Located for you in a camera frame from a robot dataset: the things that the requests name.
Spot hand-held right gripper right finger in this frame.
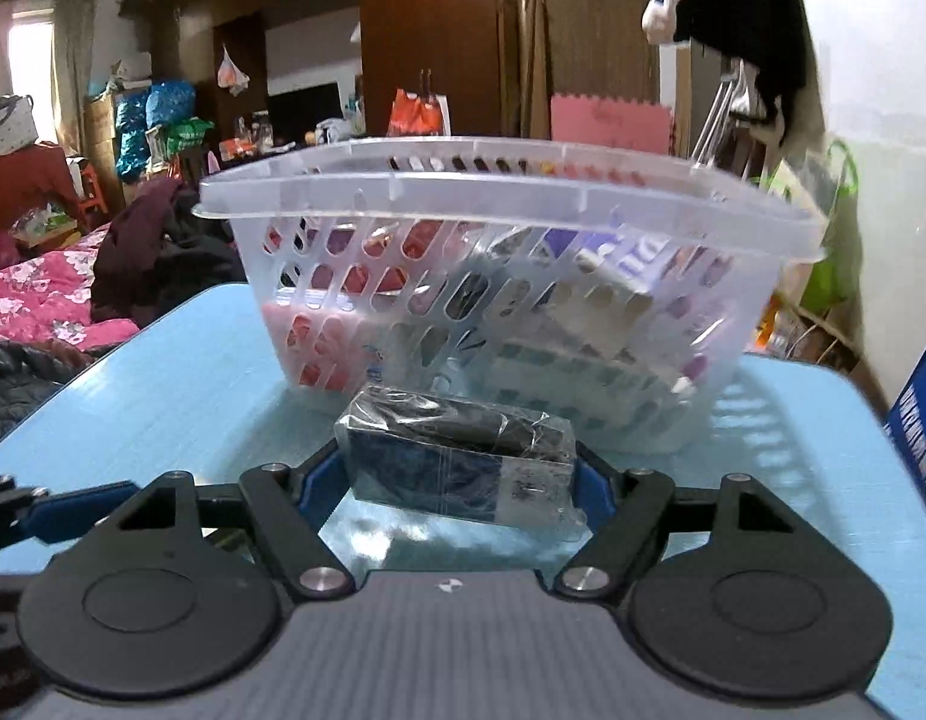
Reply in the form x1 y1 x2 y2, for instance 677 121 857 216
555 442 805 601

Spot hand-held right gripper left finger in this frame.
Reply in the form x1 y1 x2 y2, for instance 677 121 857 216
112 441 356 601

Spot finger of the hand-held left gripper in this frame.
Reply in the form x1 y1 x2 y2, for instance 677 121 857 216
20 481 143 542

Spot plastic black pack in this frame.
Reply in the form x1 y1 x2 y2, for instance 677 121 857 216
334 384 590 541

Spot clear plastic basket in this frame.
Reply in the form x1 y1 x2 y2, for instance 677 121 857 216
193 135 830 455

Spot black jacket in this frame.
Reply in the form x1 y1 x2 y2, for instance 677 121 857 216
0 340 98 455

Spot red packet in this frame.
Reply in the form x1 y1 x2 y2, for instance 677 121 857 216
262 221 407 392

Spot pink floral blanket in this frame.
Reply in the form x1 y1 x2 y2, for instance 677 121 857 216
0 227 143 352

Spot purple and white box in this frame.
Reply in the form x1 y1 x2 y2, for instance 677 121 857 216
571 229 735 305

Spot dark maroon clothes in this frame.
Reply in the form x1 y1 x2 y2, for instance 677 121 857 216
89 178 248 329

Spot blue bag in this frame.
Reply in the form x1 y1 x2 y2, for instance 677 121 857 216
881 330 926 537

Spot green and white bag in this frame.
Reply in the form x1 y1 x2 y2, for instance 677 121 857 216
763 136 863 323

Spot pink foam mat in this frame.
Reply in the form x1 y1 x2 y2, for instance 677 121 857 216
550 94 675 160

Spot black screen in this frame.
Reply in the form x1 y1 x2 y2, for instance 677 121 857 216
266 82 345 149

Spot orange bag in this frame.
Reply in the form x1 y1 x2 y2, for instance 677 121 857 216
389 88 454 138

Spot blue patterned bags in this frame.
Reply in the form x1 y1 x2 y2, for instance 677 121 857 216
115 79 216 182

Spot metal clothes hangers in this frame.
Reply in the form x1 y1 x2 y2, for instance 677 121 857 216
686 58 760 167

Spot hanging white plastic bag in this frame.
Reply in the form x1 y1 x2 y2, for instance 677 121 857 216
215 45 251 96

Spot window curtain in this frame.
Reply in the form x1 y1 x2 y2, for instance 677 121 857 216
0 0 104 155

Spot brown wooden wardrobe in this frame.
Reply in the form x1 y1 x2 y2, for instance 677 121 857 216
149 0 663 143

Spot white and black hanging garment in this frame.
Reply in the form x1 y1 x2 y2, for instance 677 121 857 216
641 0 818 147

